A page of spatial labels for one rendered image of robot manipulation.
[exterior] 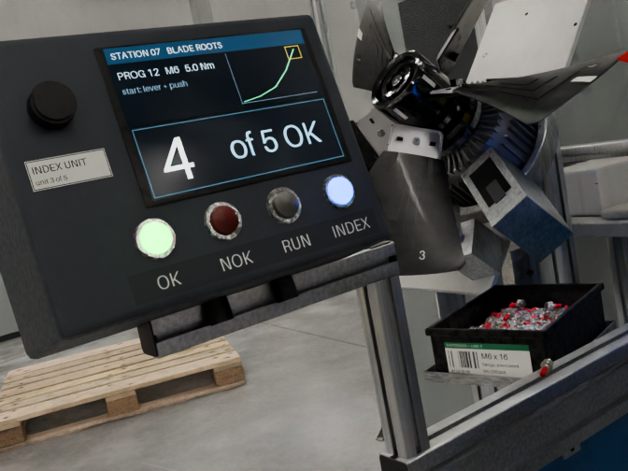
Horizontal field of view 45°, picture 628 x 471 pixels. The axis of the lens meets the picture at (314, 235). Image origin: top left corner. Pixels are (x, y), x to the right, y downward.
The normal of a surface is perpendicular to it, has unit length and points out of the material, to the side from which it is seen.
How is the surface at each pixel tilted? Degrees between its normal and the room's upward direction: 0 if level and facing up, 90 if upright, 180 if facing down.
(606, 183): 90
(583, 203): 90
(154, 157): 75
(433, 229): 45
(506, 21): 50
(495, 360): 90
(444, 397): 90
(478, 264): 137
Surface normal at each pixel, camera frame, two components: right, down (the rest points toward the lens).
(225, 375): 0.27, 0.04
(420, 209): -0.09, -0.55
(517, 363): -0.62, 0.22
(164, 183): 0.51, -0.25
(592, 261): -0.80, 0.23
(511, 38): -0.73, -0.45
